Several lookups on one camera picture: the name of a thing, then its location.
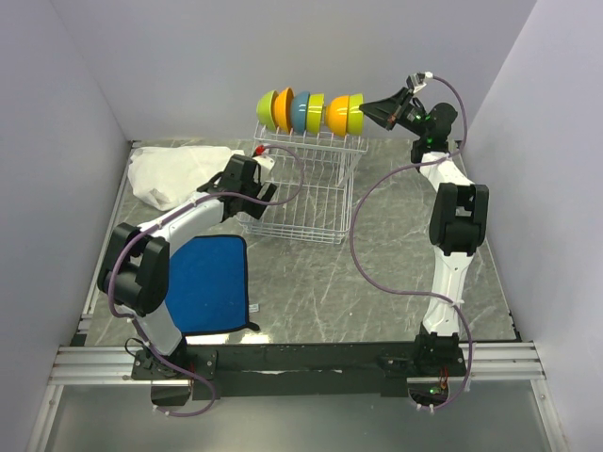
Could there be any aluminium rail frame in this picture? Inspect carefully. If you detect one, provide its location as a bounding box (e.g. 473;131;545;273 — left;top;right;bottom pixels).
26;342;569;451

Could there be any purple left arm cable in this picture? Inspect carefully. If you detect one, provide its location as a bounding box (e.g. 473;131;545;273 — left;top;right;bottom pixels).
107;143;306;418

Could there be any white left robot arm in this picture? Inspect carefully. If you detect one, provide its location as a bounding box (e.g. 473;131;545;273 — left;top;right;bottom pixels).
97;153;277;379

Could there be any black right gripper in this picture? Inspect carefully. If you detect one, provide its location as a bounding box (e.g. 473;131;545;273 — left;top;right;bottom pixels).
356;89;427;139

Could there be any blue microfiber cloth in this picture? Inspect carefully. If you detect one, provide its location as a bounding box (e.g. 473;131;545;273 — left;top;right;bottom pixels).
159;234;259;336

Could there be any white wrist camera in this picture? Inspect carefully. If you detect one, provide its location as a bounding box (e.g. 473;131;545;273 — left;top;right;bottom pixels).
406;72;433;95
252;144;275;184

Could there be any yellow-green bowl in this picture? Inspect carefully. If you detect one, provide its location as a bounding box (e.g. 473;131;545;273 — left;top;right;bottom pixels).
305;93;324;135

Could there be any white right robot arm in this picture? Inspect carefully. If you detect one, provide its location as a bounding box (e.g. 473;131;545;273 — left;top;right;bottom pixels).
359;88;489;376

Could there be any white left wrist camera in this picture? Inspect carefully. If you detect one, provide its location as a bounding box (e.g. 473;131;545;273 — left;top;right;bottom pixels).
252;144;275;184

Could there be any black base bar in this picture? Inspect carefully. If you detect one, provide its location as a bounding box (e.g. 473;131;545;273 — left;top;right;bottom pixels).
131;341;470;400

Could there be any white wire dish rack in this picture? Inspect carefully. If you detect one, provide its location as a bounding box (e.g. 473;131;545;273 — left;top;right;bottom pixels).
237;123;368;244

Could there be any lime green bowl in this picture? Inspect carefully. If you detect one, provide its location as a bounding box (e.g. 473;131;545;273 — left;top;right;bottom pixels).
256;90;278;132

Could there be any blue bowl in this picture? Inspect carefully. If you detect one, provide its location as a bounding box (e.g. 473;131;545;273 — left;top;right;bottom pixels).
290;91;310;134

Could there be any orange bowl stack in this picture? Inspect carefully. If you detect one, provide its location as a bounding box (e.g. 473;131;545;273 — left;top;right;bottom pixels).
325;95;350;137

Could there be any white folded cloth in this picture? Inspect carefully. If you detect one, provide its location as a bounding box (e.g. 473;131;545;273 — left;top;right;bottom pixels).
127;145;244;211

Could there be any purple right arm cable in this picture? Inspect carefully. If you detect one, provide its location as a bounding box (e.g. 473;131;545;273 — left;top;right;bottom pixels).
348;73;473;412

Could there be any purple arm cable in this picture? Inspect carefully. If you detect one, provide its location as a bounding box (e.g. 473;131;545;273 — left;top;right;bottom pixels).
348;73;473;412
107;143;306;418

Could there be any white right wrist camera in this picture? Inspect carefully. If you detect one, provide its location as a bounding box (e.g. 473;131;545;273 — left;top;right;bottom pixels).
406;72;433;95

